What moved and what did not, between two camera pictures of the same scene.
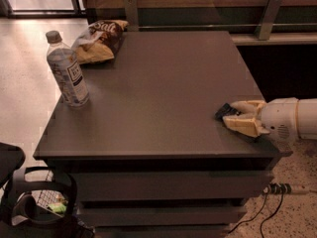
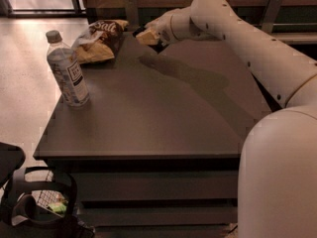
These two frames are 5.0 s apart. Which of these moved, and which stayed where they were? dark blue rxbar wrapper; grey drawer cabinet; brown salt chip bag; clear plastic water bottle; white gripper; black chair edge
Moved: dark blue rxbar wrapper; white gripper
Stayed: grey drawer cabinet; black chair edge; brown salt chip bag; clear plastic water bottle
